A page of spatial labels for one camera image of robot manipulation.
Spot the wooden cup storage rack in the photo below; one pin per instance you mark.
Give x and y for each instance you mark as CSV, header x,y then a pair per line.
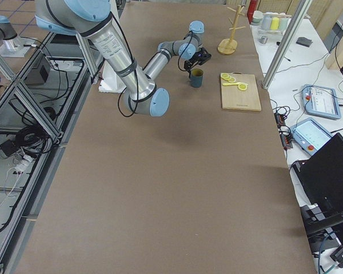
x,y
229,45

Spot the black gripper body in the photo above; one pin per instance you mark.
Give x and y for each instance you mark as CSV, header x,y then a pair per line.
x,y
192,61

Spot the small metal cup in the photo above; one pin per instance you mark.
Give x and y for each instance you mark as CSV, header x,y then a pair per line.
x,y
263,39

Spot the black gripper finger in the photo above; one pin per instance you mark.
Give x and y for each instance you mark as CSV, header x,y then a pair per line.
x,y
187,72

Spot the tray of coloured cups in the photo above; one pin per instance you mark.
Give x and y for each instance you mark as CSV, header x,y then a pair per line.
x,y
270,22

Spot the lemon slice on knife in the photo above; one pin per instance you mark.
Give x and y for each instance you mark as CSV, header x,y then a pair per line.
x,y
242,86

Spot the aluminium frame post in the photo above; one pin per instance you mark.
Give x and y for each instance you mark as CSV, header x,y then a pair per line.
x,y
293,26

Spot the wooden cutting board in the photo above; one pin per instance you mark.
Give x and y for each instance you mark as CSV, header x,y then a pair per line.
x,y
234,99

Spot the blue teach pendant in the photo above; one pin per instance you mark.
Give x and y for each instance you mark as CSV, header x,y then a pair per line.
x,y
310,135
321,101

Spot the blue teach pendant far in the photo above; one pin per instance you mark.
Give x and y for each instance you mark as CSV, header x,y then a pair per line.
x,y
321,101

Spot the yellow plastic knife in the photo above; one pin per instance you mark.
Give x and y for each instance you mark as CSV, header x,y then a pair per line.
x,y
230,84

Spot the blue cup yellow inside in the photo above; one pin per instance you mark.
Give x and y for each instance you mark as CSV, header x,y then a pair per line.
x,y
196,77

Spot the white camera stand pillar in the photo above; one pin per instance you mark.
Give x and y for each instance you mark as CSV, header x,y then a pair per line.
x,y
110,82

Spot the blue teach pendant near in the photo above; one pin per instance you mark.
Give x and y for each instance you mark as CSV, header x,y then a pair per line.
x,y
310,135

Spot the black monitor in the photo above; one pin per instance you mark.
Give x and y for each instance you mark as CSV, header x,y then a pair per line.
x,y
321,177

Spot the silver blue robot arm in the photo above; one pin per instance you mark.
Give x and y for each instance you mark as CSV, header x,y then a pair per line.
x,y
95,21
13,44

